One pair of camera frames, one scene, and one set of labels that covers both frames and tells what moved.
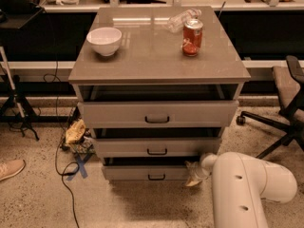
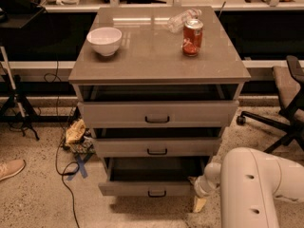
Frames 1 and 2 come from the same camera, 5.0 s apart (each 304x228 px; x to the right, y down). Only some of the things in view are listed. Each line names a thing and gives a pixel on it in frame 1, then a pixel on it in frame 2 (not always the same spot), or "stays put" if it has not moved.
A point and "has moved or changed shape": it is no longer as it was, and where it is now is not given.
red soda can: (192, 36) stays put
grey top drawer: (159, 114) stays put
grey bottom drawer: (145, 173) has moved or changed shape
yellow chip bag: (75, 131) stays put
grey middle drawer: (157, 146) stays put
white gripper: (203, 169) → (199, 186)
